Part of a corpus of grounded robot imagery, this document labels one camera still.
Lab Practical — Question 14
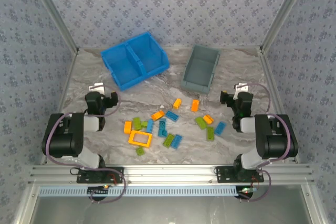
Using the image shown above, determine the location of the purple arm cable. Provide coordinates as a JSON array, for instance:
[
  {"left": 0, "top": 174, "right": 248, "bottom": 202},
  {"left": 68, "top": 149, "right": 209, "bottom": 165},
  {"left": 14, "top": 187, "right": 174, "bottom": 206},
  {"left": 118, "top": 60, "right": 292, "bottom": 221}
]
[
  {"left": 43, "top": 89, "right": 127, "bottom": 204},
  {"left": 237, "top": 82, "right": 297, "bottom": 203}
]

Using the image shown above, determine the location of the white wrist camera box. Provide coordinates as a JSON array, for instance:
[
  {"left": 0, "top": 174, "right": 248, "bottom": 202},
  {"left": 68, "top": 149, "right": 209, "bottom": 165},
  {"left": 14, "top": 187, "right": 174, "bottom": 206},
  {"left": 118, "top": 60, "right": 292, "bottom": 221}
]
[
  {"left": 234, "top": 82, "right": 249, "bottom": 95},
  {"left": 88, "top": 82, "right": 105, "bottom": 94}
]

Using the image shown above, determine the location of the aluminium frame leg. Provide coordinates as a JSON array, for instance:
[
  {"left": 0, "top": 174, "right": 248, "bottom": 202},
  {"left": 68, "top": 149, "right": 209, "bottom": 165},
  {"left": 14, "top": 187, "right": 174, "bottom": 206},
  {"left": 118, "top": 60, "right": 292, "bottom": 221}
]
[
  {"left": 14, "top": 184, "right": 40, "bottom": 224},
  {"left": 300, "top": 184, "right": 329, "bottom": 224}
]

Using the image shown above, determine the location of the aluminium table side rail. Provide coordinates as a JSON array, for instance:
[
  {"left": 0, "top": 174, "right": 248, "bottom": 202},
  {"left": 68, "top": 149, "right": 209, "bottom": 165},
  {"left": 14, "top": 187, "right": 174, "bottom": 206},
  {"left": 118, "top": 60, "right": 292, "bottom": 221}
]
[
  {"left": 258, "top": 48, "right": 300, "bottom": 164},
  {"left": 40, "top": 48, "right": 80, "bottom": 166}
]

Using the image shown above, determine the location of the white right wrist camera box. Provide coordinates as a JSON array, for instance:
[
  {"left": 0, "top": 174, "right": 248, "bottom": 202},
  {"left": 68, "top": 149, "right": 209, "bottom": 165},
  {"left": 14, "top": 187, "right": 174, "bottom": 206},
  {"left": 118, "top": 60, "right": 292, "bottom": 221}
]
[{"left": 234, "top": 82, "right": 249, "bottom": 95}]

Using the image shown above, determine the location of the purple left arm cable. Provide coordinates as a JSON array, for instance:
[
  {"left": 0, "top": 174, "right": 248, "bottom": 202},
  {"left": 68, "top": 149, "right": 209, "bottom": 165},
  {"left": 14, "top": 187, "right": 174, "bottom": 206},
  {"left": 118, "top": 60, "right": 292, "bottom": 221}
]
[{"left": 43, "top": 89, "right": 127, "bottom": 204}]

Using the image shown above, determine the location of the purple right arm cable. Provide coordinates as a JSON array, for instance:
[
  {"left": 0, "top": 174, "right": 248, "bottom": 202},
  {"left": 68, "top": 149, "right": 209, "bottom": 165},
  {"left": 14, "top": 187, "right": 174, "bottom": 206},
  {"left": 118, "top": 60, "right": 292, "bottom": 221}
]
[{"left": 237, "top": 82, "right": 297, "bottom": 203}]

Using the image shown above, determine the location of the grey plastic bin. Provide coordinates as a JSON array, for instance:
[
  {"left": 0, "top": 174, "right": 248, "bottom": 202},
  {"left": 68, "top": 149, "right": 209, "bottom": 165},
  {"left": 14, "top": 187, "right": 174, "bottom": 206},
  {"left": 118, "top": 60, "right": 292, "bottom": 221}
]
[{"left": 180, "top": 45, "right": 222, "bottom": 94}]

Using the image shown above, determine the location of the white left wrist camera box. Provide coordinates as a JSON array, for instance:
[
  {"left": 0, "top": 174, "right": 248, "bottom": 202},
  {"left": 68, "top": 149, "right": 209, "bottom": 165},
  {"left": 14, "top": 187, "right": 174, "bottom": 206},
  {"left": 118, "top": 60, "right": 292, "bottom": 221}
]
[{"left": 88, "top": 82, "right": 105, "bottom": 94}]

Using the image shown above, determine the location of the small black LED board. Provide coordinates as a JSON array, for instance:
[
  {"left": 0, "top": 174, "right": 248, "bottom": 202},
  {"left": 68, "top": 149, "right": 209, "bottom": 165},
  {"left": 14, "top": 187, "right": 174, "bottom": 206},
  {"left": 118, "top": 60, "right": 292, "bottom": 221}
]
[
  {"left": 87, "top": 185, "right": 111, "bottom": 198},
  {"left": 237, "top": 186, "right": 259, "bottom": 198}
]

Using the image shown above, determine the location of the grey metal lower shelf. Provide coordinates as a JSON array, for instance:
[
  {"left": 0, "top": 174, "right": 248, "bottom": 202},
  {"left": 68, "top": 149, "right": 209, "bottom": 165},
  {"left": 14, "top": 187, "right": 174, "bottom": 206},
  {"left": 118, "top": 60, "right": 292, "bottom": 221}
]
[{"left": 31, "top": 196, "right": 310, "bottom": 224}]

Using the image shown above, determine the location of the orange lego window frame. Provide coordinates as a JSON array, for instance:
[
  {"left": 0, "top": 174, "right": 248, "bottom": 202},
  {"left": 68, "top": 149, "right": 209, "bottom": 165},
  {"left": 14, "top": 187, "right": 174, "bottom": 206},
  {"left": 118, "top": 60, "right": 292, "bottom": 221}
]
[{"left": 128, "top": 130, "right": 153, "bottom": 148}]

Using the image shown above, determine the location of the aluminium frame post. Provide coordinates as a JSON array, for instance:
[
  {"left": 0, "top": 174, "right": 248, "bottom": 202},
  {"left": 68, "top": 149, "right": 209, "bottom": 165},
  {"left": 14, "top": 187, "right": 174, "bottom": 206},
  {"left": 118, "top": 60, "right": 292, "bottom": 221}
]
[
  {"left": 259, "top": 0, "right": 314, "bottom": 53},
  {"left": 26, "top": 0, "right": 80, "bottom": 53}
]

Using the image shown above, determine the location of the blue double plastic bin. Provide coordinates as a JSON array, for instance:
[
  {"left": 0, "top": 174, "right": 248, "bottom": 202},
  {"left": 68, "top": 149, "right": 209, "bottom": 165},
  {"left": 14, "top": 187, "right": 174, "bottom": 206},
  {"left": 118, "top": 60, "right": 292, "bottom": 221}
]
[{"left": 100, "top": 31, "right": 171, "bottom": 91}]

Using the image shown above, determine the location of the slotted pale blue cable duct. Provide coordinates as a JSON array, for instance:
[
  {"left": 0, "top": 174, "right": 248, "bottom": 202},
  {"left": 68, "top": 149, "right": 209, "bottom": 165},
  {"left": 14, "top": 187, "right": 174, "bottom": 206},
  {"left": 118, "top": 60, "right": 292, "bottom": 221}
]
[{"left": 38, "top": 186, "right": 241, "bottom": 198}]

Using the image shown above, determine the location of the aluminium front rail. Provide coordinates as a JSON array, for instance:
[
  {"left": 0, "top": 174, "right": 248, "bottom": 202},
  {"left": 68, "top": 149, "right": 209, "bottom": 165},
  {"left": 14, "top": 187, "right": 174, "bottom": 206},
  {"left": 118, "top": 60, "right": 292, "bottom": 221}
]
[{"left": 27, "top": 164, "right": 315, "bottom": 185}]

